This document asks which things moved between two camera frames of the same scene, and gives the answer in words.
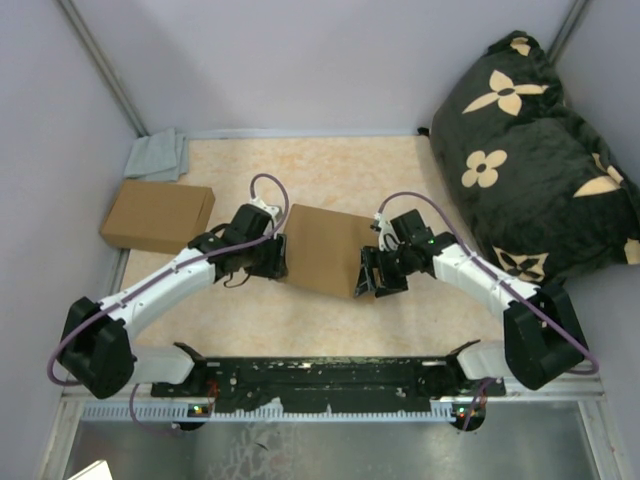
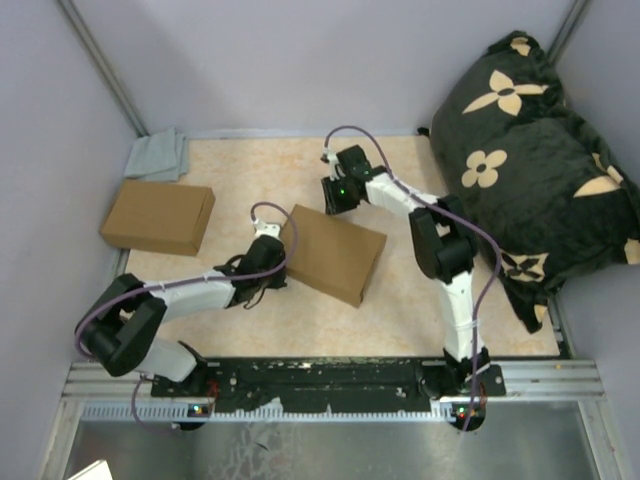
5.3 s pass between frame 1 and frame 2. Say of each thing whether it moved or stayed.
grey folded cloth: stayed
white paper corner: stayed
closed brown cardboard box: stayed
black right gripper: moved
